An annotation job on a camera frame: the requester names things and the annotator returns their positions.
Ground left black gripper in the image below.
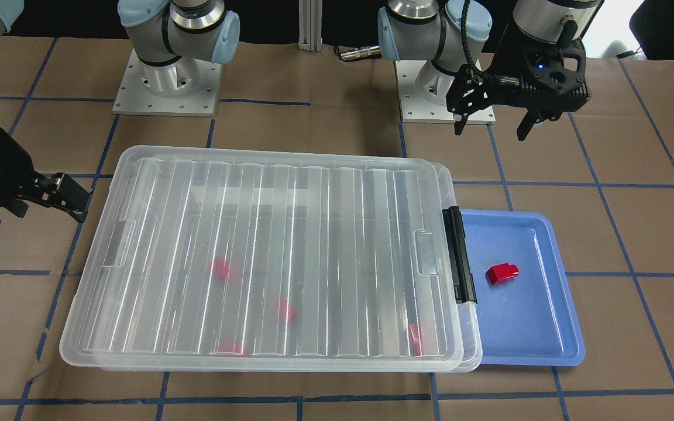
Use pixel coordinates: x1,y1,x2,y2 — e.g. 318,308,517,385
446,22,591,142

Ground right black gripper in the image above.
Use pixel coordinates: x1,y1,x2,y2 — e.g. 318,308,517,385
0,137,92,224

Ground clear ribbed box lid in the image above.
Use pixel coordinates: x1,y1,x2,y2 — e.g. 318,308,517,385
59,145,465,372

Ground red block with cylinder nub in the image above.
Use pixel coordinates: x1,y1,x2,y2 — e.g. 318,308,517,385
485,262,520,285

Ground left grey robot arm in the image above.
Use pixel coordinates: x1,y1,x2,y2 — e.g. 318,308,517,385
377,1,602,141

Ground clear plastic storage box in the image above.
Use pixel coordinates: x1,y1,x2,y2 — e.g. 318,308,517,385
94,153,483,373

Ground red block in box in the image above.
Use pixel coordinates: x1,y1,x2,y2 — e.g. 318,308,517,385
275,298,298,325
209,256,232,282

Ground red block at box edge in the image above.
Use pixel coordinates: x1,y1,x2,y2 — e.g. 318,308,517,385
216,341,250,358

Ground red block in box centre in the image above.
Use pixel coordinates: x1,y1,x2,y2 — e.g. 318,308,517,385
275,298,298,325

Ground blue plastic tray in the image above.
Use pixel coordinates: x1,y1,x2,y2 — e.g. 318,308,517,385
461,209,586,366

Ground red block near latch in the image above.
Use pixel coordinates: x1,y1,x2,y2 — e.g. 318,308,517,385
407,322,422,356

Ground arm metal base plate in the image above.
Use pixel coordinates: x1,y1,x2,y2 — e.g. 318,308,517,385
112,51,223,118
394,58,496,125

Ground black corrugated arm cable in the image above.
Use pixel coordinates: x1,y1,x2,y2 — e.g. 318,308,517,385
457,0,490,80

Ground black box latch handle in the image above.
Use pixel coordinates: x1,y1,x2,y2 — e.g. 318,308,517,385
442,205,478,304

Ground aluminium extrusion post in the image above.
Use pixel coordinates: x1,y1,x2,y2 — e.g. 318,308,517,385
297,0,323,55

